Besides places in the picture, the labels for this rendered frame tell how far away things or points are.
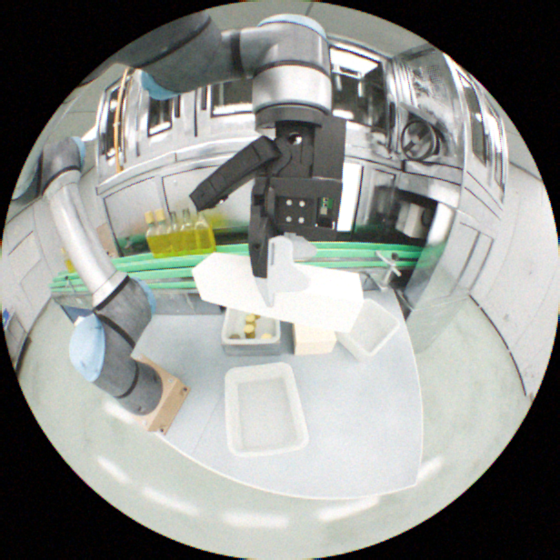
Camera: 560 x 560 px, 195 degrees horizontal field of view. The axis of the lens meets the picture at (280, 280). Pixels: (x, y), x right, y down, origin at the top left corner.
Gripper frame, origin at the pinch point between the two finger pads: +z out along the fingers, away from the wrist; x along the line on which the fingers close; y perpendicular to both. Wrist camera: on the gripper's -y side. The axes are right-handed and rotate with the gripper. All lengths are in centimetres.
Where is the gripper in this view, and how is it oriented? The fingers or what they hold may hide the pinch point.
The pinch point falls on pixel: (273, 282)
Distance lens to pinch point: 23.3
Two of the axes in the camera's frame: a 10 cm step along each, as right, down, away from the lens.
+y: 9.6, 1.7, -2.2
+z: 0.0, 8.1, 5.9
